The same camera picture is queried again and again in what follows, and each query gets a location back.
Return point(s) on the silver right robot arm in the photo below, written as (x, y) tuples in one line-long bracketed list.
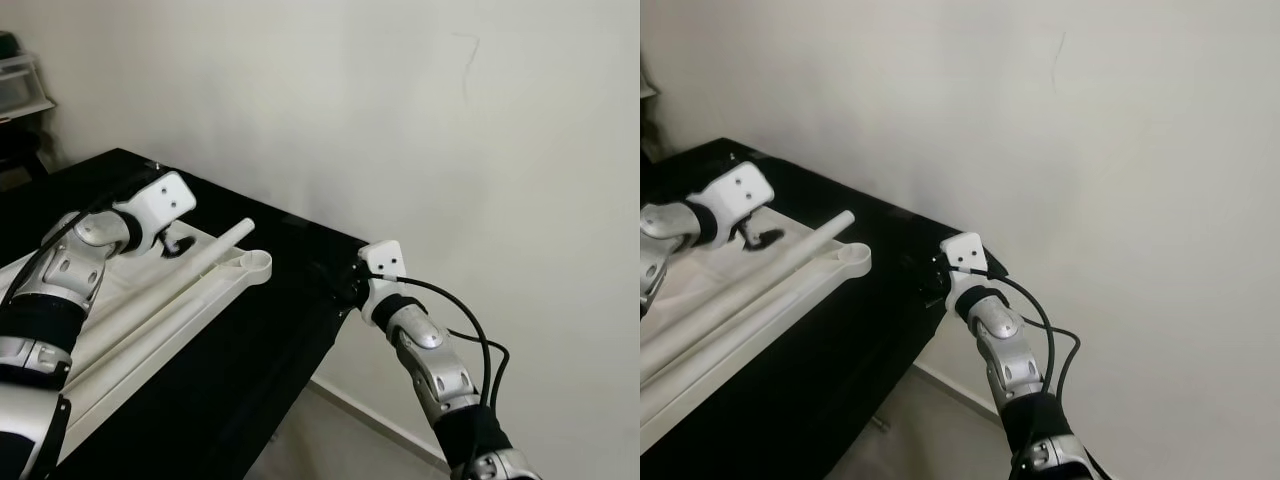
[(430, 365), (1010, 365)]

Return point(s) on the white plastic children table top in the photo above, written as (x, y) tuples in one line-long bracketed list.
[(215, 287), (820, 285)]

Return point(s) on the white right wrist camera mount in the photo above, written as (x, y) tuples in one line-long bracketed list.
[(382, 262), (965, 255)]

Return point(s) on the white storage shelf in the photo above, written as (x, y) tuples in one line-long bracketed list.
[(20, 85)]

